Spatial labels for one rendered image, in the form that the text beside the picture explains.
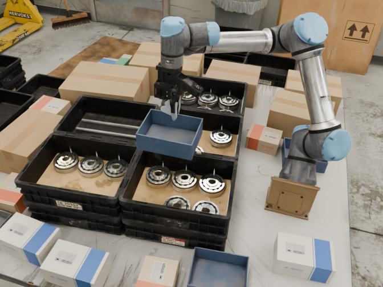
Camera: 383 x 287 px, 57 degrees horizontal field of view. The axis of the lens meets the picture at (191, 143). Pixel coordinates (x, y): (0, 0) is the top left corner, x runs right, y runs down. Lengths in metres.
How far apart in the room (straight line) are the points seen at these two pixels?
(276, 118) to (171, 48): 0.88
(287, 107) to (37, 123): 1.23
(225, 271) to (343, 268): 0.44
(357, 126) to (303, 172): 2.03
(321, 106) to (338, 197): 0.53
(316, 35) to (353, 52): 2.91
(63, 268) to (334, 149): 1.02
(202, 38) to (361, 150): 2.25
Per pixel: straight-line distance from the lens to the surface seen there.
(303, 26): 1.32
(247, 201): 1.59
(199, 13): 4.52
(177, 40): 1.14
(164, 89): 1.22
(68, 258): 1.35
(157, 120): 1.34
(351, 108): 3.68
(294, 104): 1.93
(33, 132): 1.77
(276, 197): 1.52
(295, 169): 1.46
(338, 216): 1.66
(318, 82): 1.36
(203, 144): 1.64
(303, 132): 1.48
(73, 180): 1.53
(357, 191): 2.84
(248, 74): 2.13
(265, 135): 1.82
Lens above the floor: 1.91
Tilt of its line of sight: 41 degrees down
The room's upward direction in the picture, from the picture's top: 2 degrees clockwise
